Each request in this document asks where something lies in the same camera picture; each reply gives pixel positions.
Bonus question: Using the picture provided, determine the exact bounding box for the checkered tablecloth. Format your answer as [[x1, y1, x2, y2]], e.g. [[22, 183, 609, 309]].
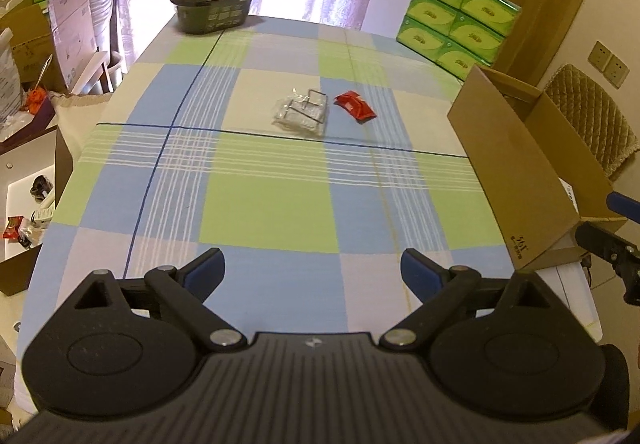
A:
[[17, 17, 513, 350]]

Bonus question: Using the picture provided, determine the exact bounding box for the clear bag with metal hook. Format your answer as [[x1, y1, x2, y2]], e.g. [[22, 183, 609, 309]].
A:
[[273, 89, 329, 138]]

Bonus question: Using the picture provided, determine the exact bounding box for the pink paper box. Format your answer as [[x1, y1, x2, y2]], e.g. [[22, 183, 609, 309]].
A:
[[48, 0, 96, 90]]

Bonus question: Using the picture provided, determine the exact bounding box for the brown cardboard box with white insert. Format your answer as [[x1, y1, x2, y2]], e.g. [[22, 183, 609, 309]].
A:
[[1, 0, 66, 93]]

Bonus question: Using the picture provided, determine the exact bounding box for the large cardboard box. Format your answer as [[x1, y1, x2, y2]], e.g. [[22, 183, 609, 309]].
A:
[[448, 66, 626, 271]]

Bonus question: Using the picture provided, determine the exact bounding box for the green tissue pack stack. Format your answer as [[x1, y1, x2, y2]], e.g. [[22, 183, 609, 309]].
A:
[[396, 0, 521, 81]]

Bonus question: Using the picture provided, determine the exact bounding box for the red snack packet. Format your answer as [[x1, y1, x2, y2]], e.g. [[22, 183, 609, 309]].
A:
[[334, 91, 376, 123]]

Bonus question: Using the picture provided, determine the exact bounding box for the crumpled silver foil bag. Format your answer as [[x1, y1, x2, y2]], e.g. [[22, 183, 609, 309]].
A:
[[0, 28, 24, 124]]

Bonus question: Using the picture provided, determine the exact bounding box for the white side shelf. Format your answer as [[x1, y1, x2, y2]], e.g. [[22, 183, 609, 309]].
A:
[[1, 126, 73, 296]]

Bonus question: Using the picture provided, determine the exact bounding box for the quilted chair back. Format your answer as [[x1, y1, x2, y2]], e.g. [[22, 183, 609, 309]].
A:
[[544, 64, 639, 182]]

